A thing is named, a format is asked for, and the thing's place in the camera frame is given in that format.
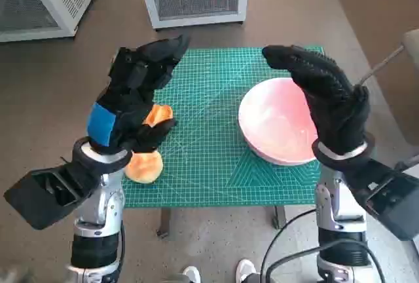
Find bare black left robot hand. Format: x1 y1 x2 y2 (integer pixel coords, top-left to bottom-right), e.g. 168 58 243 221
85 35 192 153

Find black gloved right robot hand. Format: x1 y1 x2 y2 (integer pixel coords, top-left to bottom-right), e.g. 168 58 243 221
261 45 371 157

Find long twisted toy bread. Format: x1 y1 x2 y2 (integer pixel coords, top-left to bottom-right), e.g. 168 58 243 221
143 104 173 128

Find pink bowl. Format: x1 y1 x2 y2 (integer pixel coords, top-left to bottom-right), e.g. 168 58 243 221
238 77 323 166

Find round toy bread bun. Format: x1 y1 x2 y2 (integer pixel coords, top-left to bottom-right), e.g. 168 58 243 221
124 151 164 185

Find green cutting mat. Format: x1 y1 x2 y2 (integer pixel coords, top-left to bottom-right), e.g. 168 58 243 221
113 46 328 208

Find grey table leg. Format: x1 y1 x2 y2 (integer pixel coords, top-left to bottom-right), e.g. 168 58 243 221
156 207 176 240
270 206 287 230

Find white shoe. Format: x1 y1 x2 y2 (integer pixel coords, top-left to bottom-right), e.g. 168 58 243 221
181 265 201 283
236 259 257 283

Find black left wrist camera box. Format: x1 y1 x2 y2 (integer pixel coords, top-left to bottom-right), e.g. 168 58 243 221
3 161 99 231

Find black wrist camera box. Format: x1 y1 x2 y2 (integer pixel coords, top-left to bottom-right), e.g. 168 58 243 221
3 161 99 231
352 158 419 241

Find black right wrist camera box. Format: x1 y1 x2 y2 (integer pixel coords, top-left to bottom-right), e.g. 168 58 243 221
352 158 419 241

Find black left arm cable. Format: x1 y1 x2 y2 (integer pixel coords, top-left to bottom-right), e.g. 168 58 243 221
118 222 128 283

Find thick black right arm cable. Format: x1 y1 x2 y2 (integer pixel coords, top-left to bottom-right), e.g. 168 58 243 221
266 236 387 283

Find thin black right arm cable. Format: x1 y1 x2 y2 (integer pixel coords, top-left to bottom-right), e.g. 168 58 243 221
260 209 318 283

